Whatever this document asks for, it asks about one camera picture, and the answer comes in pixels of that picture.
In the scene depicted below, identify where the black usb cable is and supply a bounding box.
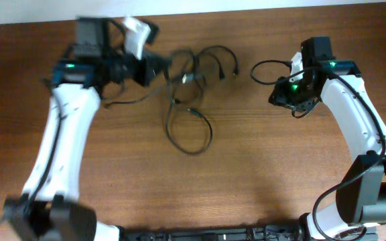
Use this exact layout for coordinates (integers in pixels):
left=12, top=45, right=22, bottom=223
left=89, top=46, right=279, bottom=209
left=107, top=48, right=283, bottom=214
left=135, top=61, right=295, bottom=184
left=103, top=45, right=240, bottom=156

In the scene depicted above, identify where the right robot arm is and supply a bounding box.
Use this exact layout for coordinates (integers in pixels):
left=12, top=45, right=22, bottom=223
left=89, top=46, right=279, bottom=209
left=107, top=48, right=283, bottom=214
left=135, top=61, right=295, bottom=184
left=267, top=37, right=386, bottom=240

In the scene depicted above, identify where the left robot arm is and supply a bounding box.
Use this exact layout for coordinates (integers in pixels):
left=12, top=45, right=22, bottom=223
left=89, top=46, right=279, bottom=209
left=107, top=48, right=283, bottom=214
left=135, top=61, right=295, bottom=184
left=4, top=17, right=170, bottom=240

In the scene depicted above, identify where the right camera cable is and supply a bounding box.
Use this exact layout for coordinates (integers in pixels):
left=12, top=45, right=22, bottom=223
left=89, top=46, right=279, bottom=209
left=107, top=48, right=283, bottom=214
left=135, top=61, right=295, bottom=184
left=249, top=60, right=386, bottom=241

